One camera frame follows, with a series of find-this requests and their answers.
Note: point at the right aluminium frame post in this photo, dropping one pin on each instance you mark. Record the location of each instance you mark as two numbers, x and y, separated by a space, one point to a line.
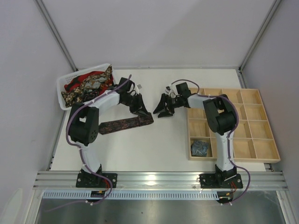
268 18

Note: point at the aluminium rail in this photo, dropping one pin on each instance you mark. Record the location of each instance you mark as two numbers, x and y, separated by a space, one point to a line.
159 180

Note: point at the aluminium frame post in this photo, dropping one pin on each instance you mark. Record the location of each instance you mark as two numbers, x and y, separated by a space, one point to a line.
268 18
54 31

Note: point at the dark paisley necktie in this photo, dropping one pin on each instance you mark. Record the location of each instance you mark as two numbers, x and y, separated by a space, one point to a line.
124 124

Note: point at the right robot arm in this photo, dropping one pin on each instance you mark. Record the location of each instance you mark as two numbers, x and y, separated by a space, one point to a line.
222 119

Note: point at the left aluminium frame post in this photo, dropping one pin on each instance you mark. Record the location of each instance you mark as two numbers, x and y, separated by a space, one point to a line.
54 31

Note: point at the white plastic basket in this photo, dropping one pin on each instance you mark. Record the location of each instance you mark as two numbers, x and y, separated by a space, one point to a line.
66 79

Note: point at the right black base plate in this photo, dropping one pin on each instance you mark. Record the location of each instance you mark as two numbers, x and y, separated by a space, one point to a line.
209 181

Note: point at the rolled grey tie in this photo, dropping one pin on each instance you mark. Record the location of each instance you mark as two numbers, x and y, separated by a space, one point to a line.
199 148

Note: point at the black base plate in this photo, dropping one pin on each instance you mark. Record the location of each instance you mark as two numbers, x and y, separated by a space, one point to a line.
112 179
209 181

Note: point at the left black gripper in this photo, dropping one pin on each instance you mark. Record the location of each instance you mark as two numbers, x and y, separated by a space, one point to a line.
136 102

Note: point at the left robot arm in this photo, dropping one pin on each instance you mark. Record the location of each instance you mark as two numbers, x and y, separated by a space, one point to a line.
83 127

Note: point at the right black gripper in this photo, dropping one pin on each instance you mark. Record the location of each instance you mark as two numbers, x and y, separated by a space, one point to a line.
168 103

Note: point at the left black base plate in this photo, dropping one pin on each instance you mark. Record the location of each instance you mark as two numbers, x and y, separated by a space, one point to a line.
112 179

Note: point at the wooden compartment tray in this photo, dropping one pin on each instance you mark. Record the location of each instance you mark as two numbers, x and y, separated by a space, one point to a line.
253 139

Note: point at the white slotted cable duct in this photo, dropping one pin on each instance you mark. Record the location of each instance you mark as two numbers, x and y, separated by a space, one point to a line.
131 195

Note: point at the brown floral tie in basket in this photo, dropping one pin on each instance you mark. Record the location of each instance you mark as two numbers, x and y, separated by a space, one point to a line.
88 96

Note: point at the red patterned tie in basket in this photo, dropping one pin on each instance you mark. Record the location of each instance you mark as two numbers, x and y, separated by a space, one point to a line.
83 84

